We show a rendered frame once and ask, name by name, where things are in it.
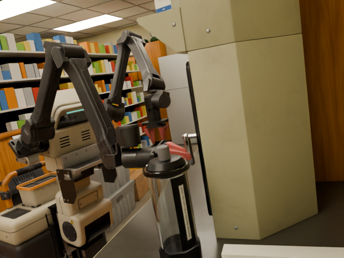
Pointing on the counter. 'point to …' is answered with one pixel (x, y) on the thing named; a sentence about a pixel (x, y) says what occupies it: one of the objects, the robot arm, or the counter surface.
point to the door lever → (189, 146)
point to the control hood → (167, 28)
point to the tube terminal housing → (252, 113)
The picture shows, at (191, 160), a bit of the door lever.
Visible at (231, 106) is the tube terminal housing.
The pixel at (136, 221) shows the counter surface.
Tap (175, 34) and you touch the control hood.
